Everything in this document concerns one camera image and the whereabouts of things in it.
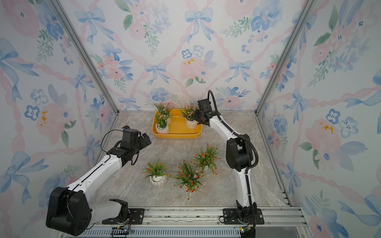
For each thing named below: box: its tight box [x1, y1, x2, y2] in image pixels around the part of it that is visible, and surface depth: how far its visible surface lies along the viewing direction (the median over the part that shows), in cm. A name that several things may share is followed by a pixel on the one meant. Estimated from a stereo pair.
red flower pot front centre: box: [168, 159, 207, 200], surface depth 74 cm
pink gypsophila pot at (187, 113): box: [179, 102, 199, 129], surface depth 105 cm
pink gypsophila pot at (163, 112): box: [153, 101, 179, 125], surface depth 102 cm
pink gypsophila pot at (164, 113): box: [153, 103, 175, 135], surface depth 102 cm
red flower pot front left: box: [140, 159, 170, 186], surface depth 80 cm
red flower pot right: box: [190, 143, 222, 176], surface depth 81 cm
